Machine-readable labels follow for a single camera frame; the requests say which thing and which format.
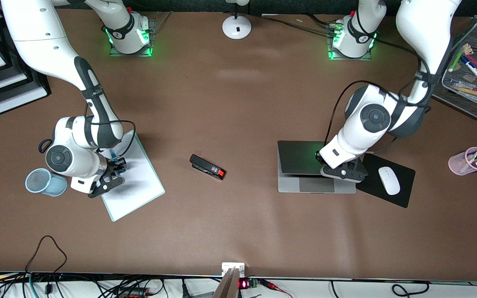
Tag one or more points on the black stapler with red end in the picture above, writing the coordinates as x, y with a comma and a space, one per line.
205, 166

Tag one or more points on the wooden post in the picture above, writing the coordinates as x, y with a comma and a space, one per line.
227, 287

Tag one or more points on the orange black connector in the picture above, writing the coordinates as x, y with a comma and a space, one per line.
133, 293

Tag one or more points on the white round lamp base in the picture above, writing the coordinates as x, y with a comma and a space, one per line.
237, 28

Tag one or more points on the red LED display board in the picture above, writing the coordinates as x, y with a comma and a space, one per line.
244, 284

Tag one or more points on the black scissors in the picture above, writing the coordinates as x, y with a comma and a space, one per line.
40, 146

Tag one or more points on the mint green clipboard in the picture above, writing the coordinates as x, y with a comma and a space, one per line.
139, 186

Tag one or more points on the small wooden figurine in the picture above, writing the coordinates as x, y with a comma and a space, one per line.
467, 49

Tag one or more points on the white computer mouse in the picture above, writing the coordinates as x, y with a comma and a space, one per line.
389, 181

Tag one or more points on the grey laptop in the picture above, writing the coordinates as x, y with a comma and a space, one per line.
296, 157

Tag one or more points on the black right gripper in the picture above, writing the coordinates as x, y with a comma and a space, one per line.
115, 165

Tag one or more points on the green whiteboard marker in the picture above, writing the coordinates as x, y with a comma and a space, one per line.
458, 58

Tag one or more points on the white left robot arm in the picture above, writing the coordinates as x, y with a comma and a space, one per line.
371, 120

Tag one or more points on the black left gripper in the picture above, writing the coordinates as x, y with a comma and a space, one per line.
320, 159

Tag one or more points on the pink translucent cup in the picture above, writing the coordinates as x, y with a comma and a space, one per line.
458, 163

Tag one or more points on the orange pencil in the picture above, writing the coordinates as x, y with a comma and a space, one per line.
470, 91

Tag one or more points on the blue capped white marker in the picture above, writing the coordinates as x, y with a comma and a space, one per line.
474, 70

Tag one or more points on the white camera bracket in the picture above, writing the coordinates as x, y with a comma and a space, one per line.
227, 267

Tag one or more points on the light blue mesh cup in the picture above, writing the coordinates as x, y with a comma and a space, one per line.
39, 182

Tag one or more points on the black stacked paper trays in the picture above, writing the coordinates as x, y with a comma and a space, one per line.
39, 87

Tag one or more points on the black mouse pad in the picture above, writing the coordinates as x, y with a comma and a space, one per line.
404, 186

